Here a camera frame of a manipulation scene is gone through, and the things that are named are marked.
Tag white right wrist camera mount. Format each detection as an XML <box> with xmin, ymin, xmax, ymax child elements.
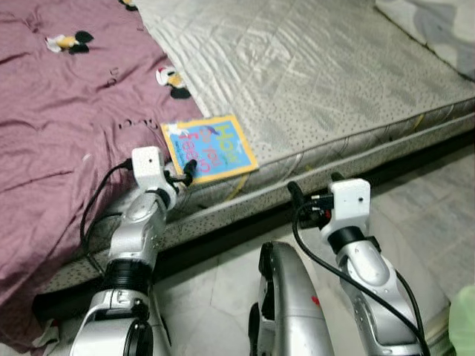
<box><xmin>321</xmin><ymin>178</ymin><xmax>371</xmax><ymax>232</ymax></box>

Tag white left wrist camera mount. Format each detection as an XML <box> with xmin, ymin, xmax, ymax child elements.
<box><xmin>131</xmin><ymin>147</ymin><xmax>177</xmax><ymax>195</ymax></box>

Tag blue yellow bordered children's book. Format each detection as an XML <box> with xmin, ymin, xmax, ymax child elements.
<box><xmin>161</xmin><ymin>115</ymin><xmax>259</xmax><ymax>185</ymax></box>

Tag light green plastic bag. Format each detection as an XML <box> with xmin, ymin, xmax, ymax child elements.
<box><xmin>449</xmin><ymin>286</ymin><xmax>475</xmax><ymax>356</ymax></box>

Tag silver robot right leg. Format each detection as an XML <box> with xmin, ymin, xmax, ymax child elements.
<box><xmin>249</xmin><ymin>241</ymin><xmax>335</xmax><ymax>356</ymax></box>

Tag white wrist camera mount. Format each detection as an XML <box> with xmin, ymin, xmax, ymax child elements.
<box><xmin>321</xmin><ymin>178</ymin><xmax>371</xmax><ymax>232</ymax></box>
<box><xmin>131</xmin><ymin>147</ymin><xmax>177</xmax><ymax>195</ymax></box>

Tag white quilted mattress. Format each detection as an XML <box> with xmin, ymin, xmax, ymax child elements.
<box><xmin>45</xmin><ymin>0</ymin><xmax>475</xmax><ymax>294</ymax></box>

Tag grey upholstered bed base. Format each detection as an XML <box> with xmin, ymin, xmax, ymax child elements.
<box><xmin>33</xmin><ymin>115</ymin><xmax>475</xmax><ymax>312</ymax></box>

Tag purple cartoon print blanket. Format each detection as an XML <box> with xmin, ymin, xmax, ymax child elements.
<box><xmin>0</xmin><ymin>0</ymin><xmax>205</xmax><ymax>349</ymax></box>

